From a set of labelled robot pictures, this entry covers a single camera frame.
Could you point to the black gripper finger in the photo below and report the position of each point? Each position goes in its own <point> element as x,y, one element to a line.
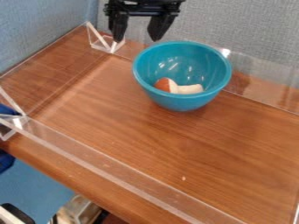
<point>118,25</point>
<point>159,25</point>

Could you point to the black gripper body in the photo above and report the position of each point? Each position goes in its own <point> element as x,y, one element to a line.
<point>142,8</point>

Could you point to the white brown-capped toy mushroom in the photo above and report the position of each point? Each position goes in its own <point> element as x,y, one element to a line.
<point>169,85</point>

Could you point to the blue bowl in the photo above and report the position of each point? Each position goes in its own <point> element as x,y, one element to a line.
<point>190,63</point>

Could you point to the clear acrylic back barrier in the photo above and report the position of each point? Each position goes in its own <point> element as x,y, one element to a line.
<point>262,81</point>

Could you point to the clear acrylic barrier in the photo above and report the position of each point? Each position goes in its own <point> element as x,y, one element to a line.
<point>133,195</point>
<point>262,81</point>

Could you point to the clear acrylic front barrier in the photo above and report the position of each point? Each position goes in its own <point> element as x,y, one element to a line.
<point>133,195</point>

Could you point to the blue fabric object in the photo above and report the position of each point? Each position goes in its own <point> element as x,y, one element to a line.
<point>7,159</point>

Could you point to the black white object bottom-left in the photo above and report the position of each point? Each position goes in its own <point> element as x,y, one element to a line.
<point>11,215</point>

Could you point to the metal frame under table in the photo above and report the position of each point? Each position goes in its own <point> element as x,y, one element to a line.
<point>78,211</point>

